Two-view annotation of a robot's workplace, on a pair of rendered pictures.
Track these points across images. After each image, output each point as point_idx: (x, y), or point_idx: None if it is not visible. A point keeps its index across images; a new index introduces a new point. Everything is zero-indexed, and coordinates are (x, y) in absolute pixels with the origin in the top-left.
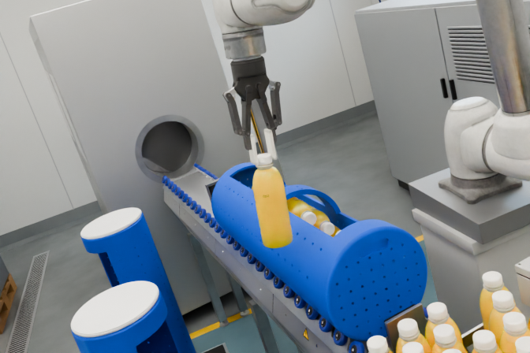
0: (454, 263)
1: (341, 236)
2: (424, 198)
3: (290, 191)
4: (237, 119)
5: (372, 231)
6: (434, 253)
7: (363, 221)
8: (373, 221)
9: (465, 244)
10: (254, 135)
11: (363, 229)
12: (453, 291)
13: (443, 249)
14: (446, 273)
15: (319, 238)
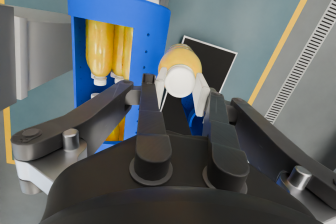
0: (39, 51)
1: (130, 17)
2: (3, 86)
3: (103, 145)
4: (257, 117)
5: None
6: (40, 75)
7: (95, 18)
8: (87, 12)
9: (22, 26)
10: (202, 87)
11: None
12: (54, 56)
13: (34, 63)
14: (47, 62)
15: (140, 47)
